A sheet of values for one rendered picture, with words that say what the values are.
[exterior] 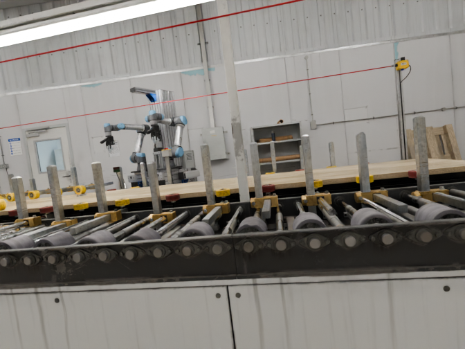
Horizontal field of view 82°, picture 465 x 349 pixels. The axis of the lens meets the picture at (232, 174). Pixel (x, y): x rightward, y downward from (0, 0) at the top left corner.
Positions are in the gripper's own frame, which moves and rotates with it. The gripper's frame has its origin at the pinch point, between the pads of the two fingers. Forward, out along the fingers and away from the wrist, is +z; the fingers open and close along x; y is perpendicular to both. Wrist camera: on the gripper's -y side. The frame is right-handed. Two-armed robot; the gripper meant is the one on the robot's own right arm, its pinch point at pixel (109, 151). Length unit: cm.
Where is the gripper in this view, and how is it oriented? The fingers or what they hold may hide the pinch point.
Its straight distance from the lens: 370.5
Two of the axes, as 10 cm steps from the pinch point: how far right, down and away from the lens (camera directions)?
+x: -8.4, 0.6, 5.5
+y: 5.4, -1.2, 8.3
